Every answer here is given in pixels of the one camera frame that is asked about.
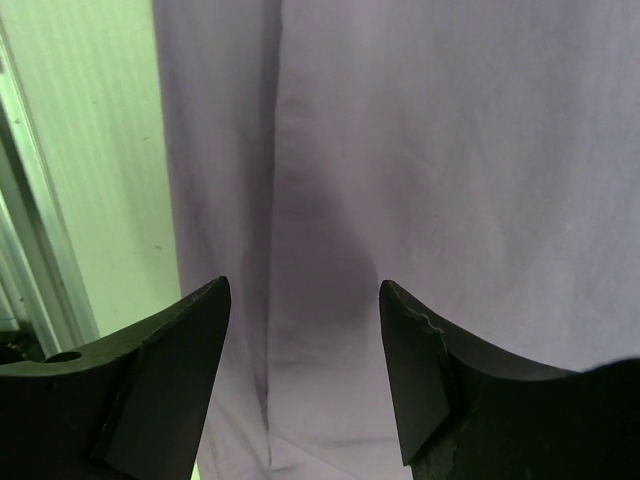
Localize purple trousers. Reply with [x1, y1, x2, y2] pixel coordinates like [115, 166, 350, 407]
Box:
[153, 1, 639, 479]

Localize aluminium rail frame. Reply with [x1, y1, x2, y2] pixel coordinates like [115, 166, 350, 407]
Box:
[1, 33, 100, 356]

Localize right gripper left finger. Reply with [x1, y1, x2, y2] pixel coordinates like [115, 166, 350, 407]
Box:
[1, 277, 230, 480]

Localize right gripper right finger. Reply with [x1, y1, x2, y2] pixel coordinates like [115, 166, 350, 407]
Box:
[379, 280, 639, 479]

